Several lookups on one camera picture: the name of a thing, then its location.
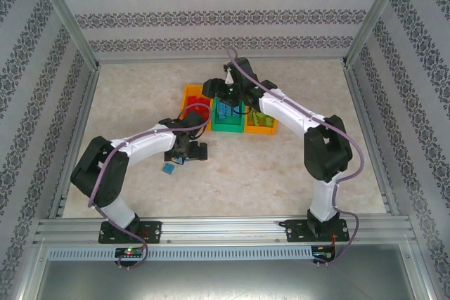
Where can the orange plastic bin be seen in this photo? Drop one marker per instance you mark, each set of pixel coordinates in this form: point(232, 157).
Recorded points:
point(188, 89)
point(260, 130)

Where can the green lego brick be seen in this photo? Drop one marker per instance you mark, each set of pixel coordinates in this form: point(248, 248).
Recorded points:
point(255, 118)
point(268, 121)

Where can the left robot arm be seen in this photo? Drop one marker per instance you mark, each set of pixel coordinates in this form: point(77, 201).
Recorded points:
point(98, 173)

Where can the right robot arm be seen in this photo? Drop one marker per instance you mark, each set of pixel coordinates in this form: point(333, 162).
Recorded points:
point(327, 152)

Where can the small blue lego brick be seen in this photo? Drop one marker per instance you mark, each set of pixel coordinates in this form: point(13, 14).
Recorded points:
point(168, 169)

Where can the small green circuit board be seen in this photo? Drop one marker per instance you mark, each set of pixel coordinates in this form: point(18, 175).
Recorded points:
point(323, 254)
point(130, 251)

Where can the grey metal panel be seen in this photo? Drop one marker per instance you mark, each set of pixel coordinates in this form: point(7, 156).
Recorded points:
point(225, 279)

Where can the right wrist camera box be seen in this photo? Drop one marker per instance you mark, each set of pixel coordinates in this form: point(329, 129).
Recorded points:
point(229, 76)

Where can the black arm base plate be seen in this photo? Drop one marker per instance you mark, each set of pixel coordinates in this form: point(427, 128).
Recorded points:
point(154, 231)
point(293, 231)

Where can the aluminium mounting rail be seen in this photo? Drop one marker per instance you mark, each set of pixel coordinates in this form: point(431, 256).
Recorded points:
point(225, 231)

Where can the aluminium side rail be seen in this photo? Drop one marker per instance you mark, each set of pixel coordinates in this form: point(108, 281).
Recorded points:
point(365, 121)
point(79, 110)

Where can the aluminium frame post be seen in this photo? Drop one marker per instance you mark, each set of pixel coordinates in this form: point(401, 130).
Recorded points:
point(376, 8)
point(59, 8)

